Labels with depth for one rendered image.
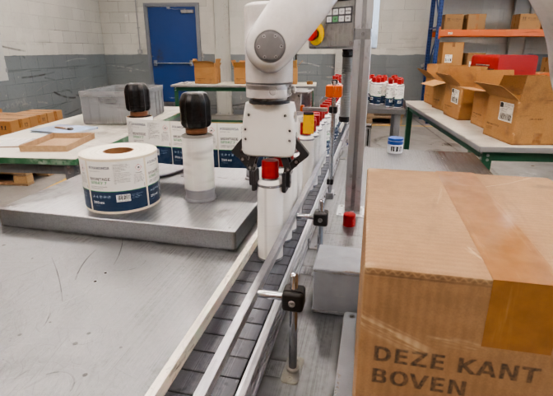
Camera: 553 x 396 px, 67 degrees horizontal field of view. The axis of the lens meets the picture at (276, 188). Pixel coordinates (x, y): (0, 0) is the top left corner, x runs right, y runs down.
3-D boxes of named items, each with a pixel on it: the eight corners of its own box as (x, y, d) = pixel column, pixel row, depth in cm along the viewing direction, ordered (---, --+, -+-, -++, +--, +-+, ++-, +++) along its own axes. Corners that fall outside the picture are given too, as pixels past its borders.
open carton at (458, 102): (429, 113, 348) (434, 66, 336) (484, 114, 346) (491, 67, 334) (444, 120, 312) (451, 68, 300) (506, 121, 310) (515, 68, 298)
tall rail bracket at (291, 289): (257, 357, 65) (256, 263, 59) (304, 365, 63) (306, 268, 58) (252, 372, 62) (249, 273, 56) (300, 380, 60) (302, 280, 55)
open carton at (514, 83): (448, 121, 308) (456, 69, 296) (523, 122, 305) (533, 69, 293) (471, 132, 266) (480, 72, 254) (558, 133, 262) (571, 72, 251)
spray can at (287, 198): (271, 232, 97) (271, 146, 90) (294, 235, 95) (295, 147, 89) (266, 242, 92) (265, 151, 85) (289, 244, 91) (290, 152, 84)
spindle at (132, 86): (139, 160, 154) (131, 81, 145) (161, 162, 152) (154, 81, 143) (126, 167, 146) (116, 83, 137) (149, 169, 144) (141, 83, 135)
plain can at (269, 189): (261, 249, 88) (260, 156, 82) (285, 252, 87) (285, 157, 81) (254, 261, 83) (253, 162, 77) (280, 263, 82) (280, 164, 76)
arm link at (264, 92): (299, 81, 77) (299, 97, 78) (253, 81, 79) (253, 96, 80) (290, 85, 70) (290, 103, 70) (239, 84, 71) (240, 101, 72)
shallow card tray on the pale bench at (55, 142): (53, 138, 239) (53, 132, 238) (95, 138, 239) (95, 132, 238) (19, 151, 207) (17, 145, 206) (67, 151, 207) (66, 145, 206)
